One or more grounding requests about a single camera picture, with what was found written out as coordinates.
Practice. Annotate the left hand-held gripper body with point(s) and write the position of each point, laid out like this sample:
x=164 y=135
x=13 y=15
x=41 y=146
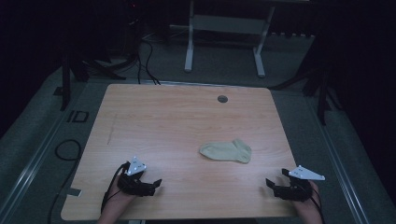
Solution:
x=135 y=185

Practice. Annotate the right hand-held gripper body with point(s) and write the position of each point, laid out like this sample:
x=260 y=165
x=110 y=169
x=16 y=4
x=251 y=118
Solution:
x=295 y=189

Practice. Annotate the beige sock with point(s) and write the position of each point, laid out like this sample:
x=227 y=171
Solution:
x=225 y=151

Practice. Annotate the person's right hand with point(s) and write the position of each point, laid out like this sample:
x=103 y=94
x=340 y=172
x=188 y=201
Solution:
x=308 y=202

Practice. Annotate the person's left hand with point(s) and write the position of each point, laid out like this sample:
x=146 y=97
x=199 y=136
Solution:
x=120 y=197

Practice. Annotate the black metal stand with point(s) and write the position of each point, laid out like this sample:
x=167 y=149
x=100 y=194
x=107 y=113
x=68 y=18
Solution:
x=66 y=81
x=322 y=93

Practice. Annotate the grey round table grommet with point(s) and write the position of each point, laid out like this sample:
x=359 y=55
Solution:
x=222 y=99

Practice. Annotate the aluminium floor rail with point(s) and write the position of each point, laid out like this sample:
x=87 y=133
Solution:
x=339 y=161
x=34 y=155

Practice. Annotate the white desk frame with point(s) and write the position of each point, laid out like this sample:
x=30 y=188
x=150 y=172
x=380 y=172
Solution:
x=229 y=25

